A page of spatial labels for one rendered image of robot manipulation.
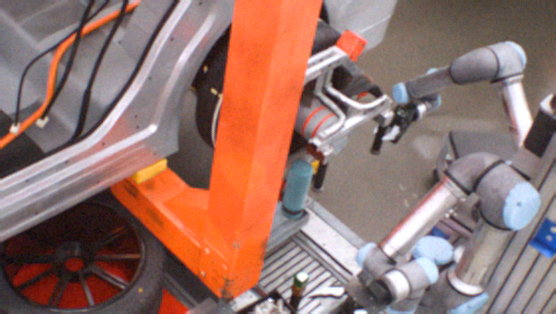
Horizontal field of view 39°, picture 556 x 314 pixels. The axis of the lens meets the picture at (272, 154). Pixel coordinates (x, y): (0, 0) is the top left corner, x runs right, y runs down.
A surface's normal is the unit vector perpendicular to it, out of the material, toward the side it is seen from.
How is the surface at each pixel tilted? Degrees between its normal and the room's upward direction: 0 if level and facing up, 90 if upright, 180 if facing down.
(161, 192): 0
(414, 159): 0
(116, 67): 6
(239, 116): 90
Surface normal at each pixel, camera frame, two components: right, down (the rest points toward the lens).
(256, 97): -0.70, 0.41
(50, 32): 0.02, -0.63
